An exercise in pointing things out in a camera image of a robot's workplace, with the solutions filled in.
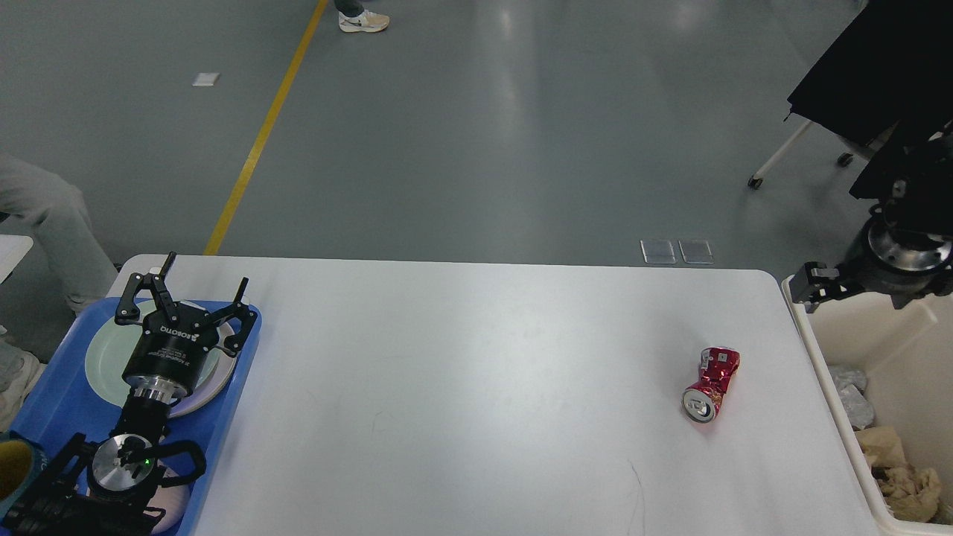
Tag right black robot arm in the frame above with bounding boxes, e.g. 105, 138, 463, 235
788, 132, 951, 313

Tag person in grey trousers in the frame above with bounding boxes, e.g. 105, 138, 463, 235
1, 153, 117, 432

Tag crumpled brown paper in tray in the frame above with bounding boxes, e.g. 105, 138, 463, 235
873, 465, 943, 523

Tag blue yellow mug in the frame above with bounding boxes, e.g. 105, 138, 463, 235
1, 438, 50, 502

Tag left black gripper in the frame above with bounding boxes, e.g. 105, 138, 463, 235
112, 252, 257, 406

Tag red foil wrapper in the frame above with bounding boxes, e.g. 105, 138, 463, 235
681, 346, 741, 424

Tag black jacket on chair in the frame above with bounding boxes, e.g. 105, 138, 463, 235
787, 1, 952, 198

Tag white plastic bin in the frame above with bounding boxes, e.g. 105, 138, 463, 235
782, 281, 952, 535

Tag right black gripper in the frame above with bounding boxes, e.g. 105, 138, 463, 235
790, 220, 952, 312

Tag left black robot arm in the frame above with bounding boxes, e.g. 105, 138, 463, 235
2, 253, 260, 535

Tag brown paper bag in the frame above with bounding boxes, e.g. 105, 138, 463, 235
855, 425, 908, 468

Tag passer-by white sneaker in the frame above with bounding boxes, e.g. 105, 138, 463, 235
338, 10, 391, 34

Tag aluminium foil tray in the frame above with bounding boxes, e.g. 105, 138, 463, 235
827, 364, 876, 431

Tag blue plastic tray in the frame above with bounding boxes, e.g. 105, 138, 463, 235
11, 296, 262, 535

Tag white rolling chair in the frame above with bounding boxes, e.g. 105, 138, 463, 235
748, 120, 896, 191

